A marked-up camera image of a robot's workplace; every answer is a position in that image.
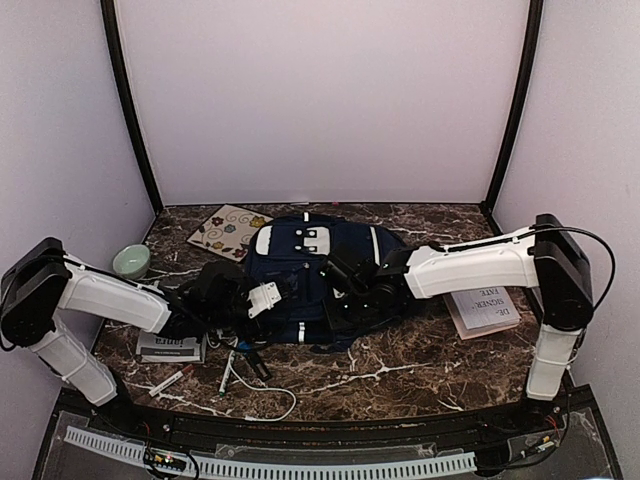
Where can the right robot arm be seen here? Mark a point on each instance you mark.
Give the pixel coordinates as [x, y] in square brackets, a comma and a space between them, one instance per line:
[544, 257]

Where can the pink flowered white book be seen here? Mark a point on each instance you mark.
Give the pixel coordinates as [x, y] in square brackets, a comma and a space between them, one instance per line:
[481, 312]

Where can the navy blue student backpack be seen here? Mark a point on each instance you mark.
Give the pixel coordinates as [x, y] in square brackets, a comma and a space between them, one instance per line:
[289, 250]

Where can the green capped white marker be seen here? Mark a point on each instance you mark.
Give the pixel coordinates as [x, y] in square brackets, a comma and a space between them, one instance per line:
[227, 373]

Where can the grey ianra booklet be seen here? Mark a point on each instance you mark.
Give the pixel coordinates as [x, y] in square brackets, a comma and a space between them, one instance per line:
[155, 349]

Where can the white charger with cable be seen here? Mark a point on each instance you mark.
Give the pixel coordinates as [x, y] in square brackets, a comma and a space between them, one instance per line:
[262, 387]

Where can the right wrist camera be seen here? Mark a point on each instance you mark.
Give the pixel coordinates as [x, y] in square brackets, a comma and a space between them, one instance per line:
[334, 275]

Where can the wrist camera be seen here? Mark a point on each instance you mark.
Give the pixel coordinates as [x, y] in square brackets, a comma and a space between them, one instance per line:
[265, 297]
[334, 275]

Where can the pale green ceramic bowl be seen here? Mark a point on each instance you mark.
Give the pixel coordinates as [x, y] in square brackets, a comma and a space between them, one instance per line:
[132, 262]

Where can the black frame post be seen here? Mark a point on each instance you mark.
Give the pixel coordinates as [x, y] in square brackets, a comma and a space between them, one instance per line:
[128, 108]
[520, 92]

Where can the right black frame post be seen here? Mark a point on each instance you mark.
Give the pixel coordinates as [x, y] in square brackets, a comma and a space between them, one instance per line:
[520, 92]

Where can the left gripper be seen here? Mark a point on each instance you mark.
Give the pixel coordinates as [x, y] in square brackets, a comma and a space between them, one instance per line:
[255, 331]

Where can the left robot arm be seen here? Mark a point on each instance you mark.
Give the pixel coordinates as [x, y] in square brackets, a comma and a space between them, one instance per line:
[47, 280]

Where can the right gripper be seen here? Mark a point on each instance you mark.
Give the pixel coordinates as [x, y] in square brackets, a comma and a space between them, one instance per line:
[337, 322]

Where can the grey slotted cable duct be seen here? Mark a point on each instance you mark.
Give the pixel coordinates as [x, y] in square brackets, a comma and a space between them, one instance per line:
[246, 463]

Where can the left black frame post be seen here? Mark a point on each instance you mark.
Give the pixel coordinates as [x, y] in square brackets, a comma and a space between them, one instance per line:
[128, 108]

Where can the red capped white marker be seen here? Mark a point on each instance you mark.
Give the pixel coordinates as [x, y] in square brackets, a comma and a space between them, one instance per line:
[170, 381]

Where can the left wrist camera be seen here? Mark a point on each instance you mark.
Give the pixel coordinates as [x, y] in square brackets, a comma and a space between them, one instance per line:
[265, 297]

